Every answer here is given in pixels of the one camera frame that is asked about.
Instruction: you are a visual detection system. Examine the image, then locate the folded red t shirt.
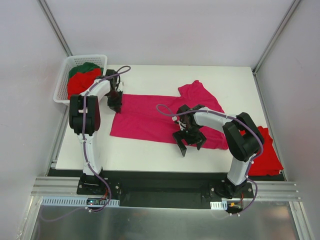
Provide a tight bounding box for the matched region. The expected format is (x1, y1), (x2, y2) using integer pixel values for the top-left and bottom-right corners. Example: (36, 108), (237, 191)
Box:
(248, 126), (284, 177)

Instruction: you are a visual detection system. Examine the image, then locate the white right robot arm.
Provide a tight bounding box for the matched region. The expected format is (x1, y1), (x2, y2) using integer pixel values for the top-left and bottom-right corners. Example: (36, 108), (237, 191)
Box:
(172, 104), (264, 198)

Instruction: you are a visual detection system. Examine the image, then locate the white perforated plastic basket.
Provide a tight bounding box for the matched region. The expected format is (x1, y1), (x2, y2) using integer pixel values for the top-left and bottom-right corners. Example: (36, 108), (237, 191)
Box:
(53, 54), (108, 106)

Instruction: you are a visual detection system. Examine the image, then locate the green t shirt in basket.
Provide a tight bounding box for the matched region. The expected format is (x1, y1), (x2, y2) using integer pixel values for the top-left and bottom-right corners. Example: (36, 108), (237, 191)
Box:
(68, 62), (104, 79)

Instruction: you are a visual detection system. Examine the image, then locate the right aluminium frame post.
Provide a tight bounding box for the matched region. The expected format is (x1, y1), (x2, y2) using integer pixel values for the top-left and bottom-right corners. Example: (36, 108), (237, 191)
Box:
(252, 0), (303, 75)

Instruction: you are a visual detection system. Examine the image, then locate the red t shirt in basket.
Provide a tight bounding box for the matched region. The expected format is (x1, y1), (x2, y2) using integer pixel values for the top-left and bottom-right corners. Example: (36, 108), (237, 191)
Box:
(67, 67), (103, 100)

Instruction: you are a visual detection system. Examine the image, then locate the left aluminium frame post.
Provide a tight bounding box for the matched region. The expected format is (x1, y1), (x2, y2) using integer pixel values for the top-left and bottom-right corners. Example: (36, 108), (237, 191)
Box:
(36, 0), (74, 59)

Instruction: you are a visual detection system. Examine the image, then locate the pink t shirt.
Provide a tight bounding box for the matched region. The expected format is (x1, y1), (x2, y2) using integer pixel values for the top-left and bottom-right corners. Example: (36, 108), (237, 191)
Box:
(110, 80), (224, 144)

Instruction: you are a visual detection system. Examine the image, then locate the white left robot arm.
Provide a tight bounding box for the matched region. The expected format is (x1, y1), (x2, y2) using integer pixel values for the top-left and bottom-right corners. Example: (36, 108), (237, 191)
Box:
(67, 68), (123, 176)

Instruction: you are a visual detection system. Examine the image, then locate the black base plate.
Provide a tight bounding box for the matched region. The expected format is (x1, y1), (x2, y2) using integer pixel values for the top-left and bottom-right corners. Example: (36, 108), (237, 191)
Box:
(50, 169), (261, 209)

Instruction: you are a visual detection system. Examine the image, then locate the aluminium frame post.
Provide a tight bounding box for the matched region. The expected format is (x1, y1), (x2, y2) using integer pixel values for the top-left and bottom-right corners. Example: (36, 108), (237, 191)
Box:
(36, 0), (74, 59)
(252, 0), (303, 75)

